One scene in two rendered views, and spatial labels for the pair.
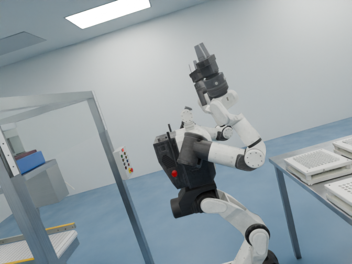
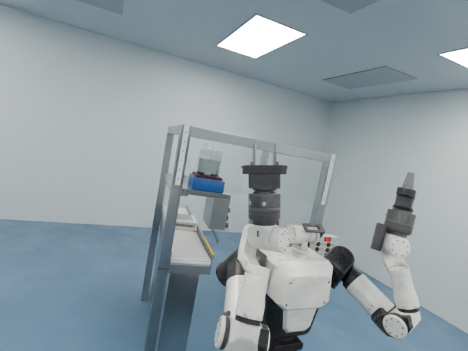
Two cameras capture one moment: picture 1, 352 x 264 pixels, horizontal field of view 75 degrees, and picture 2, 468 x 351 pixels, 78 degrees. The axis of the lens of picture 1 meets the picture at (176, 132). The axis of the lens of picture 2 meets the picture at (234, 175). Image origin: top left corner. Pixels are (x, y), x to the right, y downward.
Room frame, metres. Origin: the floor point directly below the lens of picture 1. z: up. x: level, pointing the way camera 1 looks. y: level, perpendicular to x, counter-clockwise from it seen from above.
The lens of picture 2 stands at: (0.52, -0.88, 1.64)
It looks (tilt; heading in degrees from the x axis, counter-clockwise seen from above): 6 degrees down; 63
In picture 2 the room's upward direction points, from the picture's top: 10 degrees clockwise
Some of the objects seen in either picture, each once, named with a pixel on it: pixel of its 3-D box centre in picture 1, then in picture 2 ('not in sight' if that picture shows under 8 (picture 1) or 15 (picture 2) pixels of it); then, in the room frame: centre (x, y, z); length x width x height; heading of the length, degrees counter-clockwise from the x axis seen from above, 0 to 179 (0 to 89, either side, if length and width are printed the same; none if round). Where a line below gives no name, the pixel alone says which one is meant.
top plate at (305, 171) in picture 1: (315, 161); not in sight; (1.21, -0.71, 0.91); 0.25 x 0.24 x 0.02; 178
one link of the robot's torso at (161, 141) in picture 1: (186, 154); (283, 281); (1.24, -0.02, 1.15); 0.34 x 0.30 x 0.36; 178
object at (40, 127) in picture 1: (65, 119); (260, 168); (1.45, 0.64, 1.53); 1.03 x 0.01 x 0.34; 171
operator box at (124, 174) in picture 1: (123, 162); (321, 253); (1.98, 0.53, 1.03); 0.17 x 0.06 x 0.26; 171
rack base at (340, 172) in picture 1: (316, 168); not in sight; (1.21, -0.71, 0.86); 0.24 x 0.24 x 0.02; 88
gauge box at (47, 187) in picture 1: (42, 186); (215, 209); (1.30, 0.84, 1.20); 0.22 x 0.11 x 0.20; 81
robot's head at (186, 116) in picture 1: (186, 117); (301, 237); (1.24, -0.08, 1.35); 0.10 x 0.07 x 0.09; 178
